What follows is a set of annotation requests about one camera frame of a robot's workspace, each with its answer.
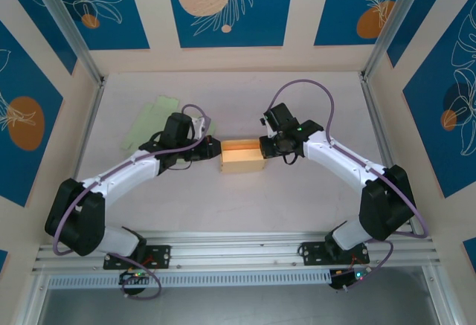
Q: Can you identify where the aluminium mounting rail beam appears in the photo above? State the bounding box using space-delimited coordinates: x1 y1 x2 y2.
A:
31 231 442 274

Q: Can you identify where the aluminium lower frame post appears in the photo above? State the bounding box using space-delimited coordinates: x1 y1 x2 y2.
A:
422 265 464 325
14 272 51 325

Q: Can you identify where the light green paper box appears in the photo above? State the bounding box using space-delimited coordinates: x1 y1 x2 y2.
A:
119 95 219 170

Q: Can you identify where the orange paper box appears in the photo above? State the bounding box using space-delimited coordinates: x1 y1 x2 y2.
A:
218 138 266 175

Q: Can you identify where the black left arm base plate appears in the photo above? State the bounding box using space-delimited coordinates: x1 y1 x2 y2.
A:
103 245 172 269

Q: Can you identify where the blue floral printed mat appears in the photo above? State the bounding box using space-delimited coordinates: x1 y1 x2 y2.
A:
164 0 297 49

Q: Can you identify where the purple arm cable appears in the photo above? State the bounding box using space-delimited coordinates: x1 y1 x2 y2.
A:
269 78 428 292
53 104 212 300

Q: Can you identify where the aluminium table side rail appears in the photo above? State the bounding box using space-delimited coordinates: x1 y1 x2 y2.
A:
359 74 416 235
54 77 109 245

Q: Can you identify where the white slotted cable duct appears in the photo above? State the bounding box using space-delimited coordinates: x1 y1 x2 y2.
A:
47 269 332 289

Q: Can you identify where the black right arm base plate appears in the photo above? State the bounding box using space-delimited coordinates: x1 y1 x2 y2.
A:
299 242 371 266

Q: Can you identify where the grey metal panel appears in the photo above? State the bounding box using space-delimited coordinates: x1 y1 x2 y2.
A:
36 286 440 325

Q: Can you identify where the black controller board green light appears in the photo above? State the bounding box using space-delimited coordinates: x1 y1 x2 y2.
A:
118 269 155 287
329 268 373 291

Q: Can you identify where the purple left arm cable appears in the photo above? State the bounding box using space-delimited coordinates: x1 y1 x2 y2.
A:
53 104 212 300

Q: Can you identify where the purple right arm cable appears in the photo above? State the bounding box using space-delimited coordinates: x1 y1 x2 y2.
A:
269 78 428 292

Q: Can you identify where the aluminium corner post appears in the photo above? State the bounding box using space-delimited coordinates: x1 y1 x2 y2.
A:
28 0 107 86
362 0 457 80

